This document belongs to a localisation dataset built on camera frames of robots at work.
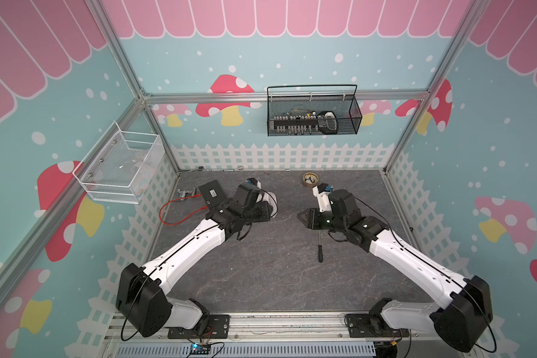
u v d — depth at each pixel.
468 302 0.39
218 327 0.74
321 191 0.69
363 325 0.73
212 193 1.09
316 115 0.93
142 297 0.40
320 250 0.92
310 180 1.16
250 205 0.61
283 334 0.74
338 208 0.59
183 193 1.09
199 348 0.73
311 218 0.67
